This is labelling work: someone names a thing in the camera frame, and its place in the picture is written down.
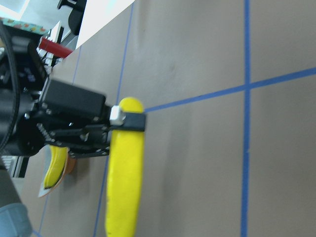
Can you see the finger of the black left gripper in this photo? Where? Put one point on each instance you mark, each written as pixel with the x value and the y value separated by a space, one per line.
pixel 126 121

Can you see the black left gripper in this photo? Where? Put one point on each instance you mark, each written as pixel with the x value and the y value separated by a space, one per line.
pixel 36 110

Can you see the large yellow banana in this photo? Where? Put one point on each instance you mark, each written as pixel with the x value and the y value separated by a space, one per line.
pixel 58 157

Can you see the square grey orange-rimmed plate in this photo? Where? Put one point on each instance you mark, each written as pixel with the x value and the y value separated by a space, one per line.
pixel 68 168

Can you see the red cylinder object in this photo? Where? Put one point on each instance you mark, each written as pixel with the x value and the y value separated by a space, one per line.
pixel 56 49

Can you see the brown paper table mat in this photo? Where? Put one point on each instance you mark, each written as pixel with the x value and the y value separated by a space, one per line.
pixel 229 88

